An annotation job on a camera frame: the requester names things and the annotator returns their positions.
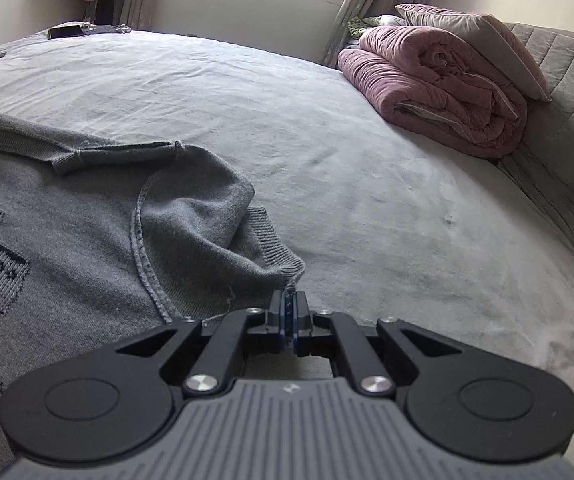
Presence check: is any grey quilted headboard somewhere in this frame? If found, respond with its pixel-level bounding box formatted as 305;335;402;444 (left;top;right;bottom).
497;22;574;306

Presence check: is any pink folded quilt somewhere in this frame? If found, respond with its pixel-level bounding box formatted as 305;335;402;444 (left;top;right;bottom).
337;25;529;160

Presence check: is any black smartphone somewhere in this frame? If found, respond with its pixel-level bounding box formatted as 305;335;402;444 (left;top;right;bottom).
47;22;90;41

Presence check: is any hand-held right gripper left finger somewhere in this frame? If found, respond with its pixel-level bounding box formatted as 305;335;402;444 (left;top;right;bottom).
114;290;293;397

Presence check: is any floral patterned bedding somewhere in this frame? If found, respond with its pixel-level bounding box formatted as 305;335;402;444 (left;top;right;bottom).
347;14;408;43

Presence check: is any grey knit cat-print sweater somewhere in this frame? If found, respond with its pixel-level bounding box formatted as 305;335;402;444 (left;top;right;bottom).
0;105;305;480

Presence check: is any grey cloth with white cord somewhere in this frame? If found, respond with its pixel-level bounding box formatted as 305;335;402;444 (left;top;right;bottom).
84;22;132;37

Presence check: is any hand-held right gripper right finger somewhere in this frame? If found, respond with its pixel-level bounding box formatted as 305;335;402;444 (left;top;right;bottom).
292;290;469;397

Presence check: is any pink and grey pillow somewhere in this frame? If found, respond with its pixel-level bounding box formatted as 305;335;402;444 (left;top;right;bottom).
394;2;553;103

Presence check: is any grey bed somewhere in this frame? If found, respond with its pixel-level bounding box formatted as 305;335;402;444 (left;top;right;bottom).
0;27;574;480

